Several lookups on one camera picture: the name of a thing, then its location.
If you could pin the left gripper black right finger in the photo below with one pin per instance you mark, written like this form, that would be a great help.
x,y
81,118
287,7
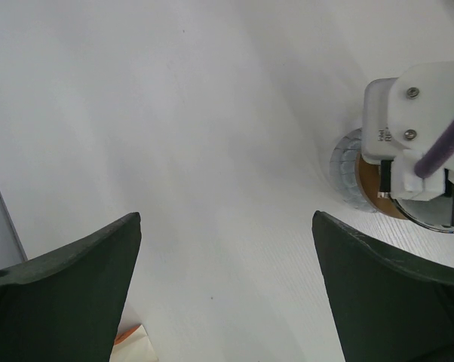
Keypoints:
x,y
387,304

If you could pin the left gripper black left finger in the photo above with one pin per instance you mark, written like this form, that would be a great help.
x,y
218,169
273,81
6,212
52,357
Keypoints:
x,y
66,305

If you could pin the clear glass carafe server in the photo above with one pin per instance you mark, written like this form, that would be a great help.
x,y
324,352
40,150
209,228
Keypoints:
x,y
342,172

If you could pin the clear glass dripper cone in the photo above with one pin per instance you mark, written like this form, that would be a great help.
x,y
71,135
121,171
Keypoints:
x,y
434,215

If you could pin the orange white box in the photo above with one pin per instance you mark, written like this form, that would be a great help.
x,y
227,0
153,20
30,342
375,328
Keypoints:
x,y
134,345

